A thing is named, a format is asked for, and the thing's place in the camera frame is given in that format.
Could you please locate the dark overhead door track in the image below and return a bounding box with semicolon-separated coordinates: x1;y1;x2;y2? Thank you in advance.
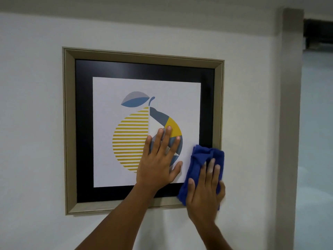
303;19;333;51

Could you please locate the person's right hand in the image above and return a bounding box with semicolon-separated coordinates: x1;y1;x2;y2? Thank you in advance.
186;158;226;227

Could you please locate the person's right forearm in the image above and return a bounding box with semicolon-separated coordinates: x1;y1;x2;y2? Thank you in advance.
193;221;234;250

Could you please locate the blue microfibre cloth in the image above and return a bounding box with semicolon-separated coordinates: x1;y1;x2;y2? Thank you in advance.
177;144;225;211

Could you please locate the person's left forearm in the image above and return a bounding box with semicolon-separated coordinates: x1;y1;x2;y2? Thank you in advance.
75;183;158;250

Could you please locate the frosted glass door panel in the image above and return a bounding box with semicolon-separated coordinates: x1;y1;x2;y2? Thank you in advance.
293;49;333;250

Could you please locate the framed fruit art picture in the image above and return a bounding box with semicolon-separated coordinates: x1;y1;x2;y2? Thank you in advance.
62;47;225;216

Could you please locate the person's left hand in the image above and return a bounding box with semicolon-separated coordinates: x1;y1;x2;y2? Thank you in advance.
136;126;183;193

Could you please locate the beige door frame post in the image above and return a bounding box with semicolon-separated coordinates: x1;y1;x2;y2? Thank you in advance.
275;8;304;250

